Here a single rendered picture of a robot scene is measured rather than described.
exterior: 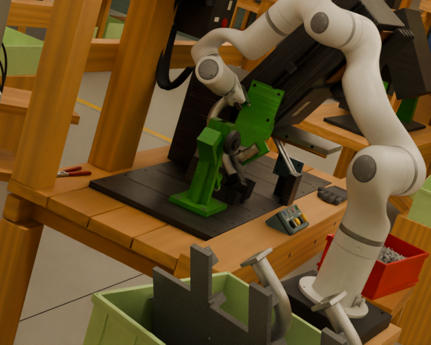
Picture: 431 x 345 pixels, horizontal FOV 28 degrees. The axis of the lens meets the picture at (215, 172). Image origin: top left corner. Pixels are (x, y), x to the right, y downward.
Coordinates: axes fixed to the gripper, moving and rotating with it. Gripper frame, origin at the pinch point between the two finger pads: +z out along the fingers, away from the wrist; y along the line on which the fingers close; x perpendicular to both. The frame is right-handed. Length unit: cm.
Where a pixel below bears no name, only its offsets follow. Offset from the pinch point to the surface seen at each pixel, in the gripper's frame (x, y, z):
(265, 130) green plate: -3.9, -13.4, 2.8
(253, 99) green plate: -3.8, -2.5, 2.6
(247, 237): 8, -47, -20
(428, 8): -93, 134, 385
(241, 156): 5.6, -19.1, -0.2
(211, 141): 7.1, -18.7, -27.0
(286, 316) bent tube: -13, -77, -106
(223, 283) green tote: 7, -63, -65
